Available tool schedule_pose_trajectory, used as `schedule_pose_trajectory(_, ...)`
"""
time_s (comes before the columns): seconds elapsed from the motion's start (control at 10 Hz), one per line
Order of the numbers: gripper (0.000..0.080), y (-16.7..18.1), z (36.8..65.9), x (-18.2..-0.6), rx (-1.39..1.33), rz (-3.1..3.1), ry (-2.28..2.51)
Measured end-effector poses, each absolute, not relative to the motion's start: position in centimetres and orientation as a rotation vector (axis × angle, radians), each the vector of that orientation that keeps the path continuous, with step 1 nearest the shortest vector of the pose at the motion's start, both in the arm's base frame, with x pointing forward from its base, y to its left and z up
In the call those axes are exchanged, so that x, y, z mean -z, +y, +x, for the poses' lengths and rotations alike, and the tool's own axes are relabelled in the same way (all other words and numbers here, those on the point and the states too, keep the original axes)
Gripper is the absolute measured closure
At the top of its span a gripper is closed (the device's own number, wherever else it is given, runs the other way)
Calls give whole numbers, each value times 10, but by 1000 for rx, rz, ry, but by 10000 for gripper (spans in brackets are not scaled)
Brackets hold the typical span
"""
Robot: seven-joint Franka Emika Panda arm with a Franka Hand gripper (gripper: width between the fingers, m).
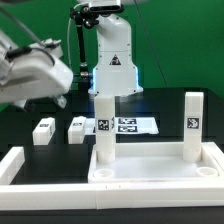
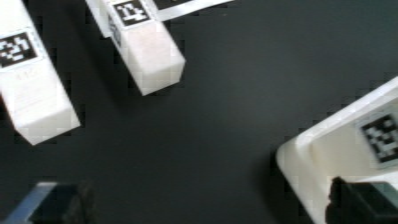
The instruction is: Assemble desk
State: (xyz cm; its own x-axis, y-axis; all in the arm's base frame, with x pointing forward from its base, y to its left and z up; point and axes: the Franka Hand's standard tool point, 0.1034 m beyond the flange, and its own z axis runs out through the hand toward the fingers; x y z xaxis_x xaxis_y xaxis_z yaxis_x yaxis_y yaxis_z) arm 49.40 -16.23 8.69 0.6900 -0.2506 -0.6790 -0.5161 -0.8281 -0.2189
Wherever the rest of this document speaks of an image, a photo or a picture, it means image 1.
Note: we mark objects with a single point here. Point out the black camera on mount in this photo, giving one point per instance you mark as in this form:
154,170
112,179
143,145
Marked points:
105,6

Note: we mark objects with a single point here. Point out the fiducial marker base sheet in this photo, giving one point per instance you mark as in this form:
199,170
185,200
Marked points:
136,125

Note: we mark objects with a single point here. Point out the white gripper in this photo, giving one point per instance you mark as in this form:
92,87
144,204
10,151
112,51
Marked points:
38,74

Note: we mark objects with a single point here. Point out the white desk tabletop tray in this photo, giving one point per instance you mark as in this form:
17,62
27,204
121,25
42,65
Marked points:
156,162

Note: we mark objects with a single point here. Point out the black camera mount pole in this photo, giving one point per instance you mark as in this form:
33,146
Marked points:
83,18

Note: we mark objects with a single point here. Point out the white U-shaped obstacle fence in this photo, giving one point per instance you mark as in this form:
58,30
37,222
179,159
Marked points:
208,191

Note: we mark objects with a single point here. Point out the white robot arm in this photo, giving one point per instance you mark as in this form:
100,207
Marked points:
114,74

